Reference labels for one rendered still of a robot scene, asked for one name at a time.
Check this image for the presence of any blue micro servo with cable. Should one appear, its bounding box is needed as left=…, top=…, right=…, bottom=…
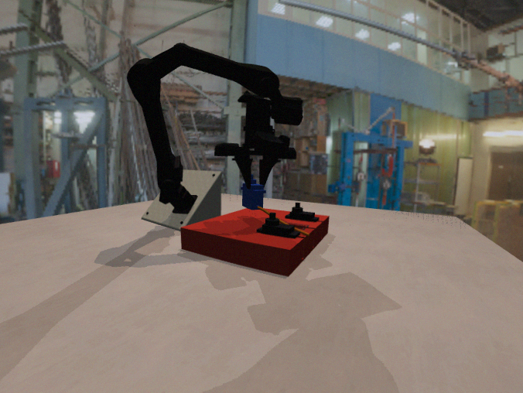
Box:
left=241, top=174, right=309, bottom=236

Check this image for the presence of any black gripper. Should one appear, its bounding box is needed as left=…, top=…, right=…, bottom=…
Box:
left=214, top=120, right=296, bottom=189

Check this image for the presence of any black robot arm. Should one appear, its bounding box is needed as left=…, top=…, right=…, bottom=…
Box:
left=127, top=43, right=303, bottom=214

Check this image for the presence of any red flat deck plate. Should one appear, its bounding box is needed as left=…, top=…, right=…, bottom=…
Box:
left=181, top=203, right=330, bottom=276

